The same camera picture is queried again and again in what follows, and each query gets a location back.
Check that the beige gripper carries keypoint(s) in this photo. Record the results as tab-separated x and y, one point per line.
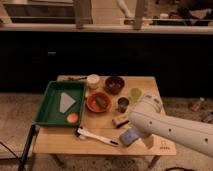
148	141

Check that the blue sponge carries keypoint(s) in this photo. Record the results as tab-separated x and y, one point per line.
128	137

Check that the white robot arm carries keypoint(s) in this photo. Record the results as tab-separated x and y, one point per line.
146	117

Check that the orange bowl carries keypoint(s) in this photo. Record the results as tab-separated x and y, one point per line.
93	106

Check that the wooden block eraser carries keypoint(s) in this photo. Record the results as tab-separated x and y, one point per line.
120	120

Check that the dark metal cup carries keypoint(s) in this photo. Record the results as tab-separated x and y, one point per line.
123	103

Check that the green translucent cup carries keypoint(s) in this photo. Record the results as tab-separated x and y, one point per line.
135	94

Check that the green pickle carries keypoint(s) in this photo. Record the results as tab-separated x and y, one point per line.
101	102

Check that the white brush with black tip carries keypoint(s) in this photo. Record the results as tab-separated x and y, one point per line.
86	133

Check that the peach fruit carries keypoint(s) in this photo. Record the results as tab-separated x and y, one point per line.
72	118

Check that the white cup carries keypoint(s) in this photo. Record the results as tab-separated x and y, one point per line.
93	81

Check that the grey folded cloth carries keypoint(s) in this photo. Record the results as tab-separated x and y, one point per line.
66	102

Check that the green plastic tray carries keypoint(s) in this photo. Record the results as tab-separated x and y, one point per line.
49	114

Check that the black pole at table side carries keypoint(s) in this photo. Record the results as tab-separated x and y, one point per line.
31	133

